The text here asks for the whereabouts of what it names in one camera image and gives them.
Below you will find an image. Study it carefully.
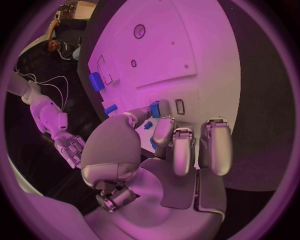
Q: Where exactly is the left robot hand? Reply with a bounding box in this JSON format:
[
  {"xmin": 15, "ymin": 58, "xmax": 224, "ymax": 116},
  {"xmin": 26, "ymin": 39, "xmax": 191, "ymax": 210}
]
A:
[{"xmin": 80, "ymin": 98, "xmax": 234, "ymax": 240}]

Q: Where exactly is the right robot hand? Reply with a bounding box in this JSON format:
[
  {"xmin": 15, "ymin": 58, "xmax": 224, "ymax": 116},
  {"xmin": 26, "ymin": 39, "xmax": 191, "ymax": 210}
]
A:
[{"xmin": 53, "ymin": 132, "xmax": 87, "ymax": 170}]

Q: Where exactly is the blue block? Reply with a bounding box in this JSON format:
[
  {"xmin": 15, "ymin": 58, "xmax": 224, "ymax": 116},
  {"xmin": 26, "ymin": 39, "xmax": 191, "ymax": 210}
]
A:
[{"xmin": 148, "ymin": 101, "xmax": 162, "ymax": 119}]

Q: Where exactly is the white task board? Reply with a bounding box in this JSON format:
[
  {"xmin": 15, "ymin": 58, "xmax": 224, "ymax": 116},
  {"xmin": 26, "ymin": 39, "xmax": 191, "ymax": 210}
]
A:
[{"xmin": 86, "ymin": 0, "xmax": 242, "ymax": 168}]

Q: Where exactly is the short blue cylinder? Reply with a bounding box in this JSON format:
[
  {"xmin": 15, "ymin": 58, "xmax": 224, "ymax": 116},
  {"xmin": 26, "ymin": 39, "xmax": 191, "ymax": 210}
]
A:
[{"xmin": 103, "ymin": 103, "xmax": 119, "ymax": 116}]

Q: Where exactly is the large blue cylinder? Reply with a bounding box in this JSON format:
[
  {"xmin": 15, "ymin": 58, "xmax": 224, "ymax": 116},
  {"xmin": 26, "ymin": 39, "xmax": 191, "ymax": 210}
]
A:
[{"xmin": 88, "ymin": 71, "xmax": 106, "ymax": 93}]

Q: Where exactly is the person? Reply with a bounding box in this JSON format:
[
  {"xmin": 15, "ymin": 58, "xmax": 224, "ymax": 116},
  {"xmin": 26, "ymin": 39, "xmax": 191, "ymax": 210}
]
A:
[{"xmin": 40, "ymin": 17, "xmax": 89, "ymax": 62}]

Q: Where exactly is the white cable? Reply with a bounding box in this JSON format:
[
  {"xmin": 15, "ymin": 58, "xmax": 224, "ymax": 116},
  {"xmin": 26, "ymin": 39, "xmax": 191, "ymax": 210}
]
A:
[
  {"xmin": 36, "ymin": 75, "xmax": 70, "ymax": 112},
  {"xmin": 16, "ymin": 69, "xmax": 66, "ymax": 111}
]

